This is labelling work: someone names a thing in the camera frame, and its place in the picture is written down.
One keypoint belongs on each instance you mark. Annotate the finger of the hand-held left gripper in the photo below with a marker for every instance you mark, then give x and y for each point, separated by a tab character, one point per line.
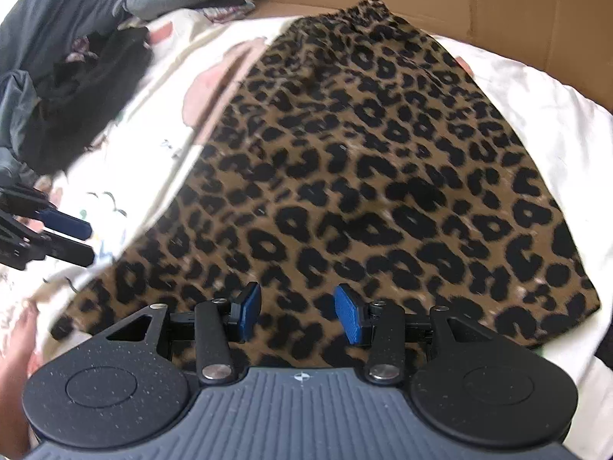
72	253
67	224

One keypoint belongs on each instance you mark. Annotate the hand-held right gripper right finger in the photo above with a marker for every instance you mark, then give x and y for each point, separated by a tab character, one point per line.
349	314

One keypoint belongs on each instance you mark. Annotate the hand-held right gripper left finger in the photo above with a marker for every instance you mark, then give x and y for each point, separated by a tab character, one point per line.
250	309

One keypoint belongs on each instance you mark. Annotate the leopard print skirt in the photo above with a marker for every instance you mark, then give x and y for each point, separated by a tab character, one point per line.
359	153

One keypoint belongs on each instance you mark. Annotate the crumpled black garment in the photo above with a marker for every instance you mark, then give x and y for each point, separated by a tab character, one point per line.
86	105

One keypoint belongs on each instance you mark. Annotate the blue-grey denim garment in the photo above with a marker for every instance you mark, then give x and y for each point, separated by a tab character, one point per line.
14	115

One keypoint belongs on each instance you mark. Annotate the person's bare leg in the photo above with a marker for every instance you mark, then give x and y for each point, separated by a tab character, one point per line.
14	383

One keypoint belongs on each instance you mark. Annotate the dark grey pillow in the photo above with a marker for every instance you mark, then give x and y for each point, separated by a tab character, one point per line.
48	19

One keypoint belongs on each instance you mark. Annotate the patterned cloth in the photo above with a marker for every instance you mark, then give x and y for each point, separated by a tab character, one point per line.
225	9

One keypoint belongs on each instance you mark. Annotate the bear print blanket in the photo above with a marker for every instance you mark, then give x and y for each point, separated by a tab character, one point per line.
527	105

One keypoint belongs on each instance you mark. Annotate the flat cardboard sheet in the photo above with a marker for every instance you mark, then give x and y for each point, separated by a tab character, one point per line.
479	9

